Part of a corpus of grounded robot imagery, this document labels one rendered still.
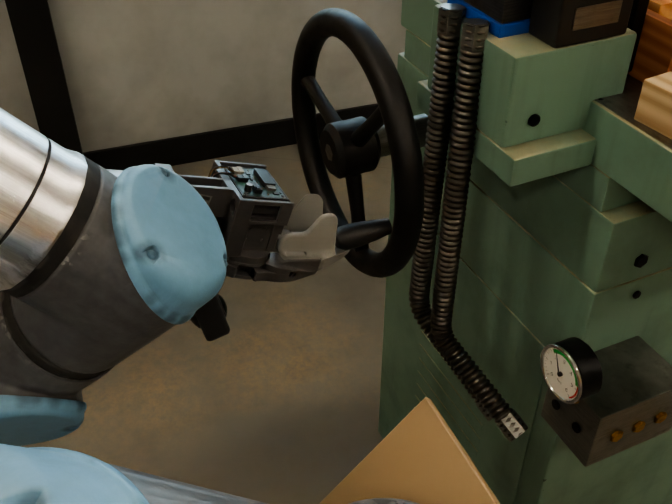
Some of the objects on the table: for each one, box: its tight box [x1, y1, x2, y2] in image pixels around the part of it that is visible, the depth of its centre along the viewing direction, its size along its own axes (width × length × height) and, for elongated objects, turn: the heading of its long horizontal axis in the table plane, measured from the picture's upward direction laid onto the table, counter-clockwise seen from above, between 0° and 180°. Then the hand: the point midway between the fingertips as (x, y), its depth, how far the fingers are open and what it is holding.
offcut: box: [634, 71, 672, 139], centre depth 68 cm, size 4×3×4 cm
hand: (335, 251), depth 77 cm, fingers closed
